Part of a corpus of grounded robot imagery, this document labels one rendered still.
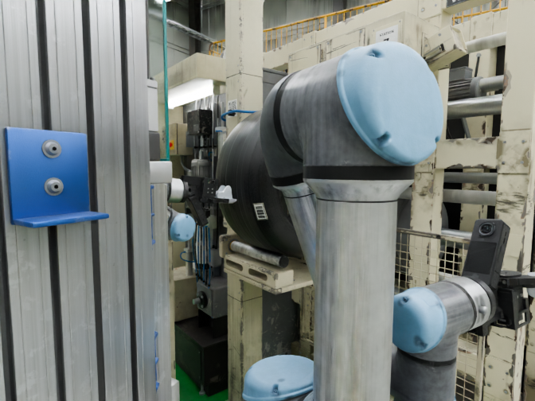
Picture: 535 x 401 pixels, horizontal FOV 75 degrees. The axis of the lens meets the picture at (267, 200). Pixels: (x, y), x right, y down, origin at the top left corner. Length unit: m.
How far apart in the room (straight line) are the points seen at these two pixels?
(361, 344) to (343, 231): 0.12
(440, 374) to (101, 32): 0.58
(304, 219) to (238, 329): 1.32
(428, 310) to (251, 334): 1.37
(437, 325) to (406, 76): 0.30
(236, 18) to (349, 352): 1.52
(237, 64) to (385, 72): 1.36
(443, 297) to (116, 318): 0.41
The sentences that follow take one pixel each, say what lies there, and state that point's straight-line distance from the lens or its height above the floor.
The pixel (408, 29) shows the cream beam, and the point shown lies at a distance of 1.44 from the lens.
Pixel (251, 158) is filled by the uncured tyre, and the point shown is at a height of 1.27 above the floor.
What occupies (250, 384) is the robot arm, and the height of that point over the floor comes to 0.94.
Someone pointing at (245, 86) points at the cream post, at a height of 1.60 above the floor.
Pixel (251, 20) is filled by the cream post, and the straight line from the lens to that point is 1.74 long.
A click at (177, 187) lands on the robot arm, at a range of 1.10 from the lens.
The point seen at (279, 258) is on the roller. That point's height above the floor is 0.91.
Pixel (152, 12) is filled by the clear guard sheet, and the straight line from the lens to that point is 1.81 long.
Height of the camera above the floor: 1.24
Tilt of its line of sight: 5 degrees down
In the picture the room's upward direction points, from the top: straight up
